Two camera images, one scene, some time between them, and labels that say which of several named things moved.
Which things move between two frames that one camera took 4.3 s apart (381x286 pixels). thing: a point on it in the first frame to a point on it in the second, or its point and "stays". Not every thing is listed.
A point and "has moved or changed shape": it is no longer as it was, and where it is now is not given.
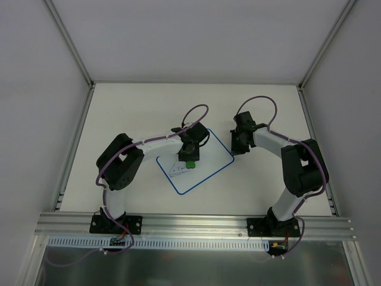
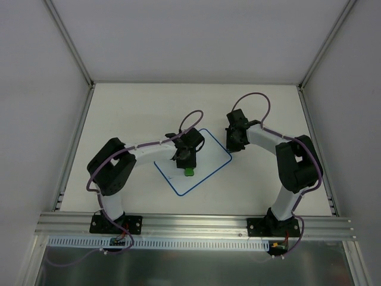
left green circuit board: [115, 241] stays
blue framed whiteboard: [214, 156] stays
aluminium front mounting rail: [197, 226] stays
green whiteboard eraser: [190, 164] has moved or changed shape
